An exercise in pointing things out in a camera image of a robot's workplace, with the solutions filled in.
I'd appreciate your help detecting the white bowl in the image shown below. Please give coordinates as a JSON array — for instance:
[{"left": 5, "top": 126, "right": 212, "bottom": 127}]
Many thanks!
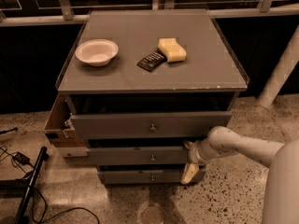
[{"left": 75, "top": 39, "right": 119, "bottom": 67}]

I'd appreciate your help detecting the grey drawer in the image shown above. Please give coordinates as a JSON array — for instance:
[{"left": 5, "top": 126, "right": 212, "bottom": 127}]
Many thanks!
[
  {"left": 71, "top": 111, "right": 232, "bottom": 140},
  {"left": 87, "top": 146, "right": 189, "bottom": 166},
  {"left": 98, "top": 167, "right": 207, "bottom": 186}
]

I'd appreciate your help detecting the grey drawer cabinet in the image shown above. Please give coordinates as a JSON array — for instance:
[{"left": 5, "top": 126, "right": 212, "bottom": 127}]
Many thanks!
[{"left": 57, "top": 10, "right": 249, "bottom": 174}]

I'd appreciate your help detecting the black power adapter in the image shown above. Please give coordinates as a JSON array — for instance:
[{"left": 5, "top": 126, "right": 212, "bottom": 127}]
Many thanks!
[{"left": 14, "top": 152, "right": 30, "bottom": 165}]

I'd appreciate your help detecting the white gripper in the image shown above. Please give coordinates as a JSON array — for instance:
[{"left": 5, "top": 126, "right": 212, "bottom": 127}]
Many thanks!
[{"left": 180, "top": 140, "right": 207, "bottom": 185}]

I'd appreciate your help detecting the grey bottom drawer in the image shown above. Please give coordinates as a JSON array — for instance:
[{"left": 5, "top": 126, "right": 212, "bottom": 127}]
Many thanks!
[{"left": 98, "top": 167, "right": 207, "bottom": 186}]

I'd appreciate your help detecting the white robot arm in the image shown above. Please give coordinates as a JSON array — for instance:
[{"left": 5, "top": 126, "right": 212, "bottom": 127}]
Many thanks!
[{"left": 181, "top": 126, "right": 299, "bottom": 224}]

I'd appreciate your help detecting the metal window railing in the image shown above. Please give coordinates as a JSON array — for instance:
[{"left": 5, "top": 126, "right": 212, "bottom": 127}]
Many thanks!
[{"left": 0, "top": 0, "right": 299, "bottom": 26}]

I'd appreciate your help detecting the white diagonal post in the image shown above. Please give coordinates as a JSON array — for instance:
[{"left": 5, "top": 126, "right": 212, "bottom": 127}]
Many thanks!
[{"left": 258, "top": 26, "right": 299, "bottom": 108}]

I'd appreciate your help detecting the yellow sponge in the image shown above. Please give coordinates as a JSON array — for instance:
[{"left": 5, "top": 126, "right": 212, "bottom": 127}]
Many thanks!
[{"left": 158, "top": 38, "right": 187, "bottom": 63}]

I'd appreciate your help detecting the black cable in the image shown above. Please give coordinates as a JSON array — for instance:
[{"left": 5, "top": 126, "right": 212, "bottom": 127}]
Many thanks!
[{"left": 0, "top": 126, "right": 101, "bottom": 224}]

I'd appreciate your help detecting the wooden side box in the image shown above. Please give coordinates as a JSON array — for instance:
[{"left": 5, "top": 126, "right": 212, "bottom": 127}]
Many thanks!
[{"left": 44, "top": 95, "right": 87, "bottom": 158}]

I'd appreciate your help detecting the grey top drawer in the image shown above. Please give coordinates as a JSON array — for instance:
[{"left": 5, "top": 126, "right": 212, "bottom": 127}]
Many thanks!
[{"left": 71, "top": 111, "right": 232, "bottom": 140}]

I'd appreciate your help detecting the black pole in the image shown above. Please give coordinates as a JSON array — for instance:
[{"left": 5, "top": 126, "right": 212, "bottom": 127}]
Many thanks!
[{"left": 13, "top": 147, "right": 48, "bottom": 224}]

